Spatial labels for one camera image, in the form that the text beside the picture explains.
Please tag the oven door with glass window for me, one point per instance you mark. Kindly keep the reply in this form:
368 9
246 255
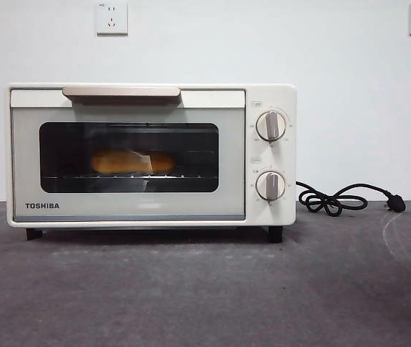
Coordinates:
126 206

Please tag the yellow corn cob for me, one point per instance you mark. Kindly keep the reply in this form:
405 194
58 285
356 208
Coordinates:
115 162

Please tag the cream Toshiba toaster oven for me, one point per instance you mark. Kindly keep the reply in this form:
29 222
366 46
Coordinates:
270 97

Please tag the cream timer knob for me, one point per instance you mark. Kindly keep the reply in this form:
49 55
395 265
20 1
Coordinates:
270 186

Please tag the cream temperature knob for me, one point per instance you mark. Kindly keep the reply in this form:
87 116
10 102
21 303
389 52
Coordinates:
271 125

